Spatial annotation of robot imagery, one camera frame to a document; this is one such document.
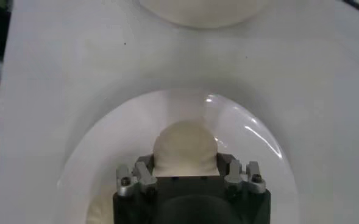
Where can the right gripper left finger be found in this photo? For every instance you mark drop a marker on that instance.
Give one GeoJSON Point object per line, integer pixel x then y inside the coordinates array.
{"type": "Point", "coordinates": [136, 179]}

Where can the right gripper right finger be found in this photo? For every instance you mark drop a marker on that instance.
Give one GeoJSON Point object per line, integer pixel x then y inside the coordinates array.
{"type": "Point", "coordinates": [243, 179]}

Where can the white round plate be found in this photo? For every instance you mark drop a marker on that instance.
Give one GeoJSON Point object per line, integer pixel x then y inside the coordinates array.
{"type": "Point", "coordinates": [130, 137]}

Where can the white electric cooker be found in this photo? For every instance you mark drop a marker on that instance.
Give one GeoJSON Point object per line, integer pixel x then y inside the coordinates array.
{"type": "Point", "coordinates": [203, 12]}

